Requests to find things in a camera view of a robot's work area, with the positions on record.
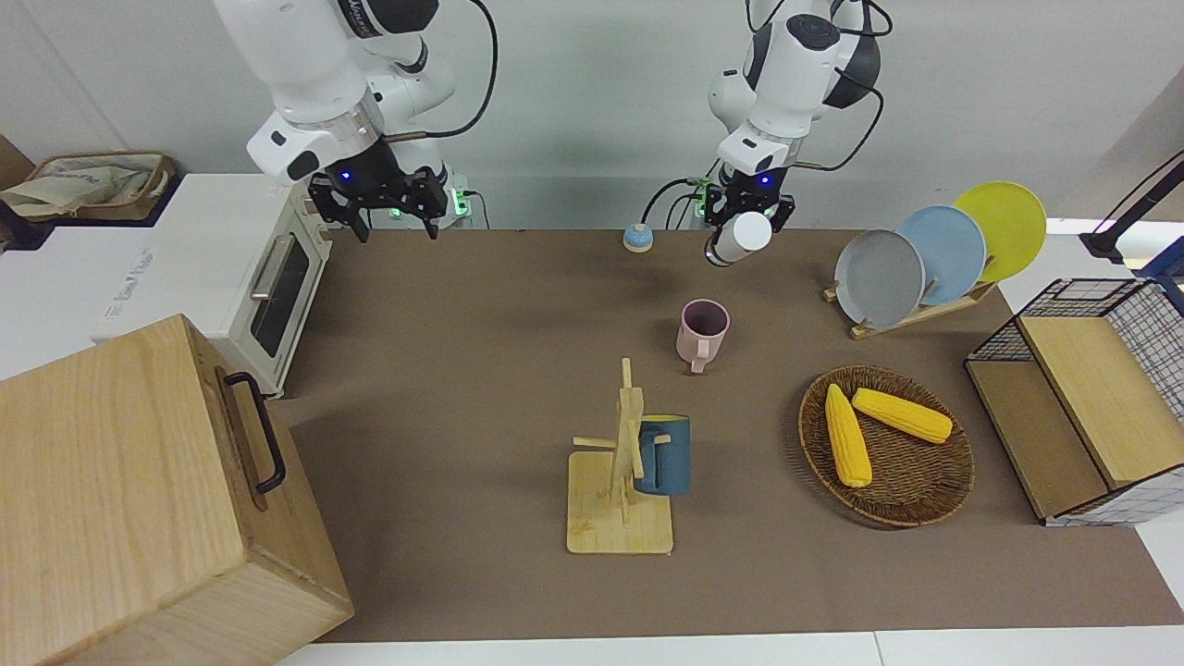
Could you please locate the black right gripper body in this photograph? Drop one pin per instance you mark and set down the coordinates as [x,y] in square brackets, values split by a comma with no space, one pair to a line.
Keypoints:
[375,180]

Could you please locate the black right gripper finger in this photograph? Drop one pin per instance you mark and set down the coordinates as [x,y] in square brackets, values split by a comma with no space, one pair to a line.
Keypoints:
[431,196]
[335,202]

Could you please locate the dark blue mug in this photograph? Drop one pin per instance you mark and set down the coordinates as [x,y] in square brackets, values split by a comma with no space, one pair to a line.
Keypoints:
[671,458]

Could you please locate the blue service bell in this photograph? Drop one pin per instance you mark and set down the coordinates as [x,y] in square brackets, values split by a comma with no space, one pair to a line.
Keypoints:
[637,240]

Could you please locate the beige cloth bag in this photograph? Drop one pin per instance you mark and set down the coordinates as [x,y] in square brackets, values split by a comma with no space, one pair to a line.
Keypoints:
[83,185]

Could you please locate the yellow plate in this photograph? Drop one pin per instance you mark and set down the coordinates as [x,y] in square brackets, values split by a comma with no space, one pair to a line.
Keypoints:
[1013,222]

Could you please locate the wooden mug tree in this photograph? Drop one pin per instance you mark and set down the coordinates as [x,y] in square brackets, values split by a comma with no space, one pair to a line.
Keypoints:
[601,518]

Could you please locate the brown wicker basket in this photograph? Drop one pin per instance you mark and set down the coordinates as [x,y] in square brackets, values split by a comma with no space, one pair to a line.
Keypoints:
[916,472]

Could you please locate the white toaster oven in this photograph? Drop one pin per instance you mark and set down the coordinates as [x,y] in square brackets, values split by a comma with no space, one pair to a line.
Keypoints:
[213,240]

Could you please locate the black camera pole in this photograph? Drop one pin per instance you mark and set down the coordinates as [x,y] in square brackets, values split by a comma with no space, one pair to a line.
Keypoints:
[1105,242]

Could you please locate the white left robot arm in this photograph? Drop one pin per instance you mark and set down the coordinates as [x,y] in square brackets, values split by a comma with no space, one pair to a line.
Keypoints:
[795,74]

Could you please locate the light blue plate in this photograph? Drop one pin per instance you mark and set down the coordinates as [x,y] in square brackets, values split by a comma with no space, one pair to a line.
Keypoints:
[953,250]

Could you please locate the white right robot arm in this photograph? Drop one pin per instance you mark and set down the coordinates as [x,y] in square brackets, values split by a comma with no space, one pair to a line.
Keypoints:
[305,65]

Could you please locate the yellow corn cob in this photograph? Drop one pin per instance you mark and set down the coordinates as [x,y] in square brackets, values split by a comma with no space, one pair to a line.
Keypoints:
[902,414]
[846,439]

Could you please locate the wooden cabinet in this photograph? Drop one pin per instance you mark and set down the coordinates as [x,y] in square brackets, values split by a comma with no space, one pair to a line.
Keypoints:
[120,499]

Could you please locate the white cup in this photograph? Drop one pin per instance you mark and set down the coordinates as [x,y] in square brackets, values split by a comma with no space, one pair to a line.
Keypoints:
[745,242]

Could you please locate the brown table mat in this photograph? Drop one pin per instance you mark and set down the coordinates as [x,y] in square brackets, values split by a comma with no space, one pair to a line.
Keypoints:
[481,324]

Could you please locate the wooden plate rack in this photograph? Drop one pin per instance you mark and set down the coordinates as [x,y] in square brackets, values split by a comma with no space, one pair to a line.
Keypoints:
[902,319]

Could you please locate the grey plate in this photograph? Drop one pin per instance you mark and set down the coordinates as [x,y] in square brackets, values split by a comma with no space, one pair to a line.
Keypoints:
[874,277]

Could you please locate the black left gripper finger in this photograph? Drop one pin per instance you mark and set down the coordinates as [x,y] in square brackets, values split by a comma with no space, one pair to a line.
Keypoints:
[717,222]
[785,213]

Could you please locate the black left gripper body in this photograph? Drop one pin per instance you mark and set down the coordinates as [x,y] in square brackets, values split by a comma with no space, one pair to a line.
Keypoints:
[754,190]

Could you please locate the pink mug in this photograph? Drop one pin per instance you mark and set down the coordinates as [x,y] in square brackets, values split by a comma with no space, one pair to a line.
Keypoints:
[689,347]

